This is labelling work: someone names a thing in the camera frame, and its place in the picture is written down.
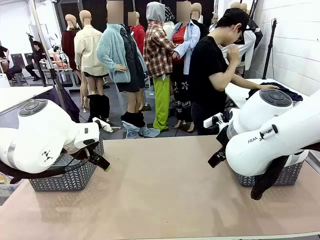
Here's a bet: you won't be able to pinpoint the person's left hand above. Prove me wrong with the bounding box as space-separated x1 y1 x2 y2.
258 84 280 91

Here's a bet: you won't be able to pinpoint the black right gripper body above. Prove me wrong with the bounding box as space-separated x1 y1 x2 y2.
215 124 230 153

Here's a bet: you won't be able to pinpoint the crumpled blue jeans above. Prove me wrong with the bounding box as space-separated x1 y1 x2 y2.
121 111 161 140

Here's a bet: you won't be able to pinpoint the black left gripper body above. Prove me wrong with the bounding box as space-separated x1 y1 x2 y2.
85 146 103 165

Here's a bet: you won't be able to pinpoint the mannequin in white shirt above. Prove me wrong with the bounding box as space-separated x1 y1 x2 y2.
218 1 257 74

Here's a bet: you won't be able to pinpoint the small mannequin with green top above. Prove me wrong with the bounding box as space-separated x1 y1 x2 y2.
211 13 221 33

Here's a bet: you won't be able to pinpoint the white desk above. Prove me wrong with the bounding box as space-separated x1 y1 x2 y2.
0 86 55 114

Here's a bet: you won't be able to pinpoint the grey woven plastic basket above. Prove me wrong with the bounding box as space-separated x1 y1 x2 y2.
29 134 105 192
231 159 305 188

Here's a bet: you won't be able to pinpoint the person's right forearm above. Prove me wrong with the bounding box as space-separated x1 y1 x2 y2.
208 62 238 92

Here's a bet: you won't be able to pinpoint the person's right hand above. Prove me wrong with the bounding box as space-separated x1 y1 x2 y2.
226 44 241 66

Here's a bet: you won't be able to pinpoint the mannequin in black jacket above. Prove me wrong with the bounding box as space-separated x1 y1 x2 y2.
191 2 210 41
241 2 264 51

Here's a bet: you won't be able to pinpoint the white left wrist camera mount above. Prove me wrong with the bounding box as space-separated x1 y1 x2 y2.
92 117 114 133

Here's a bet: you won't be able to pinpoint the mannequin base plate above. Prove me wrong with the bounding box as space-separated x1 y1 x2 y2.
99 121 123 135

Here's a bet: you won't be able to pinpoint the white folding table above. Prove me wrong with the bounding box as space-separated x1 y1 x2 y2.
224 78 311 109

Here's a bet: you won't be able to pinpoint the mannequin in blue fleece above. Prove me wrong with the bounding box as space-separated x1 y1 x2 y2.
96 1 149 121

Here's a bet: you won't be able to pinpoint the mannequin in red jacket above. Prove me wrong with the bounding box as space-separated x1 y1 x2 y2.
128 11 146 57

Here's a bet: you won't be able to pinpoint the black tripod stand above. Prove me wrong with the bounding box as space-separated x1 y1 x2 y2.
261 17 279 80

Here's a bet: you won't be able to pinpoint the person in black t-shirt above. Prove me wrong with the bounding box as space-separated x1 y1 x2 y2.
188 7 251 136

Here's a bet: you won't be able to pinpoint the mannequin in light blue shirt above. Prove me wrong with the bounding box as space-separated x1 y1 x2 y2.
171 1 201 133

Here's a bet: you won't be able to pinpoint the dark purple cloth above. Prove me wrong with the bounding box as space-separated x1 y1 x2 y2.
47 86 81 123

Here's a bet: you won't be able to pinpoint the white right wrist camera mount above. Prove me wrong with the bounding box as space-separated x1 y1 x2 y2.
203 112 225 129

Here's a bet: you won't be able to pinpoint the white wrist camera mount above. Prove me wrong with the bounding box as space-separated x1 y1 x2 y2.
92 117 114 133
203 112 225 129

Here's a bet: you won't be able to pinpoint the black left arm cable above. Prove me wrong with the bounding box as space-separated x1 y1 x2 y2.
0 147 92 185

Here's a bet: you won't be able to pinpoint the clear storage bin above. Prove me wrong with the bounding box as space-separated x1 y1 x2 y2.
144 86 156 102

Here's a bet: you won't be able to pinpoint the mannequin in cream jacket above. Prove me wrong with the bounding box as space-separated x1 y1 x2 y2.
74 9 111 123

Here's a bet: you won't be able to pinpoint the navy blue garment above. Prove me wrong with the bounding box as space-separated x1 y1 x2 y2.
247 82 304 103

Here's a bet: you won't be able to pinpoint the mannequin in plaid shirt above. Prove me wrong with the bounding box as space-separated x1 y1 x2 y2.
143 1 177 132

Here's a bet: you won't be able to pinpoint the person's left forearm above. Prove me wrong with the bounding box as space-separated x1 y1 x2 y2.
229 74 262 90

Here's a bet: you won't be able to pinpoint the clear plastic storage box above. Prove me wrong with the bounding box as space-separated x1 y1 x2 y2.
0 172 24 206

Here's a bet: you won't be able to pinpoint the mannequin in maroon dress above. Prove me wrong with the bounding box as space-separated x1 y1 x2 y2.
61 14 81 73

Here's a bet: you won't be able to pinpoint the seated person in black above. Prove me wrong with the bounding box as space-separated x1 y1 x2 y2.
24 40 48 82

